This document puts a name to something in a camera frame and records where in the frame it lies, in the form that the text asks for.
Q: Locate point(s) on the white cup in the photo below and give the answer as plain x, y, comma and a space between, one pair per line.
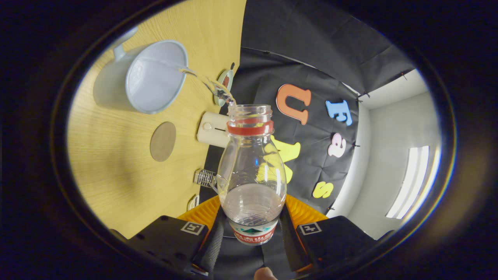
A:
155, 81

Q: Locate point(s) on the clear plastic juice bottle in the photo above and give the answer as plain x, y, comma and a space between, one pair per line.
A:
251, 163

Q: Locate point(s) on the white toaster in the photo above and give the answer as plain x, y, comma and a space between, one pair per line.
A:
212, 136

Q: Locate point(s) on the brown sausage piece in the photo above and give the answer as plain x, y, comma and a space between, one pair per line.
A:
225, 81

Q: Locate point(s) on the brown round coaster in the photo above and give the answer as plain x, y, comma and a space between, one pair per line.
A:
162, 142

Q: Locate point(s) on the large ceiling light panel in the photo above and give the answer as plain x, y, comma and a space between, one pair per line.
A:
412, 182

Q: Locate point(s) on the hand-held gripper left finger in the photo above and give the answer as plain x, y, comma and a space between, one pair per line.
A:
212, 252

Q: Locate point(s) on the pale green plate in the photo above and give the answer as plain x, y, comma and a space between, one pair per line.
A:
230, 74

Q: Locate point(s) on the white divided seed dish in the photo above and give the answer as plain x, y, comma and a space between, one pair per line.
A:
193, 203

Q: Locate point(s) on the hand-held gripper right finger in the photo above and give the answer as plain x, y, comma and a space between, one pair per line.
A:
291, 245

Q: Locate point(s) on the wooden table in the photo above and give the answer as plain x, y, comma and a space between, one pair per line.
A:
116, 155

